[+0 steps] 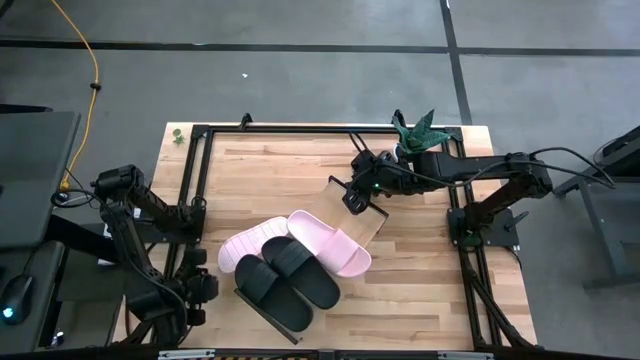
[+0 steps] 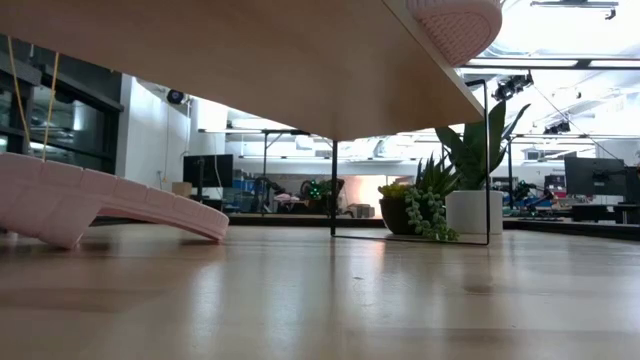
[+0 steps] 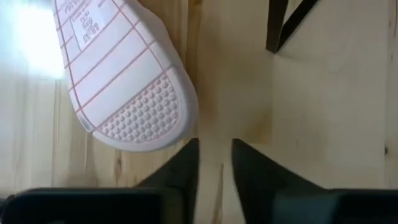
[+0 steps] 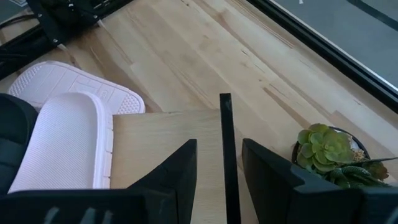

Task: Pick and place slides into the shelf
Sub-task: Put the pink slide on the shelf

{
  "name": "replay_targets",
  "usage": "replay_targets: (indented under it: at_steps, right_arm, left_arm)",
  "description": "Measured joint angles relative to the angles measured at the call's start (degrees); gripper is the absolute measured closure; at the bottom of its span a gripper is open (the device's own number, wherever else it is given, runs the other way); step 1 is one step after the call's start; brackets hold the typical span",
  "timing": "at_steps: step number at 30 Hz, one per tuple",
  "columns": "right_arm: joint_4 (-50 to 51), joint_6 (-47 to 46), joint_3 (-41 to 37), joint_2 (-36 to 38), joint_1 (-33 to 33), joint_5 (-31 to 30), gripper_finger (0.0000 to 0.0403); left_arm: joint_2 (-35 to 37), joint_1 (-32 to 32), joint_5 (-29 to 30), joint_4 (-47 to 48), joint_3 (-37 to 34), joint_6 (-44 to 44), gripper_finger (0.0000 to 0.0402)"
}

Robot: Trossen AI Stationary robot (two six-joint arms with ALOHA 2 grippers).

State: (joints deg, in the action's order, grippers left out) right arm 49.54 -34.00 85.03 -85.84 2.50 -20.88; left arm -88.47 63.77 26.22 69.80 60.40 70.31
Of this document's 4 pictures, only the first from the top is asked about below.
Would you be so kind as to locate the grey desk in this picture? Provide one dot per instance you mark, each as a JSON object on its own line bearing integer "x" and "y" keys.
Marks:
{"x": 30, "y": 170}

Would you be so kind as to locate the black rubber slide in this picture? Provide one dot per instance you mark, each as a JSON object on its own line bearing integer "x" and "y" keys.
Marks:
{"x": 272, "y": 295}
{"x": 300, "y": 272}

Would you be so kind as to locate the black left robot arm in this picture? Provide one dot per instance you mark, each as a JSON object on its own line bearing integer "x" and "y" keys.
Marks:
{"x": 155, "y": 207}

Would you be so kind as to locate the pink rubber slide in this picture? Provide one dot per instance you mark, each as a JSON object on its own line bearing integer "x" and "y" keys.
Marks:
{"x": 325, "y": 242}
{"x": 245, "y": 245}

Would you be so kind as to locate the shiny metal fitting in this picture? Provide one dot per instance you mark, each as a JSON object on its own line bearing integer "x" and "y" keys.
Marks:
{"x": 57, "y": 339}

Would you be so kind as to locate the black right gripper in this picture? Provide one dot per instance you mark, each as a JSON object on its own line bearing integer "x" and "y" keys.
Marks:
{"x": 390, "y": 175}

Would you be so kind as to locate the snake plant in white pot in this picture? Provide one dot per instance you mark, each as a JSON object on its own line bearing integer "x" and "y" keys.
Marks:
{"x": 420, "y": 135}

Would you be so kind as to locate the black metal stand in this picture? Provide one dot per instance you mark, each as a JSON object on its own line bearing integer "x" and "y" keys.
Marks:
{"x": 597, "y": 225}

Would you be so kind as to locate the wooden shelf with black legs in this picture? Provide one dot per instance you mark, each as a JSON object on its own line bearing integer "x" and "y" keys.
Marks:
{"x": 365, "y": 225}

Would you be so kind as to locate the black mouse with blue light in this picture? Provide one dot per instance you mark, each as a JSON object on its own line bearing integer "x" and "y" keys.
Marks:
{"x": 17, "y": 297}

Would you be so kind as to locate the black frame clamp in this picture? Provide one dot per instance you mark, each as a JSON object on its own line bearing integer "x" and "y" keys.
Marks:
{"x": 245, "y": 121}
{"x": 398, "y": 116}

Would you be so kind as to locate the silver bracket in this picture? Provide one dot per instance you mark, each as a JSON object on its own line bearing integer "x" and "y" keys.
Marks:
{"x": 185, "y": 355}
{"x": 465, "y": 356}

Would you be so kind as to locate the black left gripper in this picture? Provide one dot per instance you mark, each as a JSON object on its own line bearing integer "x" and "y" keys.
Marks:
{"x": 184, "y": 290}

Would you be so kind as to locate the black aluminium table frame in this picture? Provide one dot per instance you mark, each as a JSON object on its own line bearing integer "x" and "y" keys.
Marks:
{"x": 300, "y": 129}

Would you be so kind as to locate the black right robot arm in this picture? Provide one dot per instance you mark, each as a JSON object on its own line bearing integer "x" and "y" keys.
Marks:
{"x": 465, "y": 167}

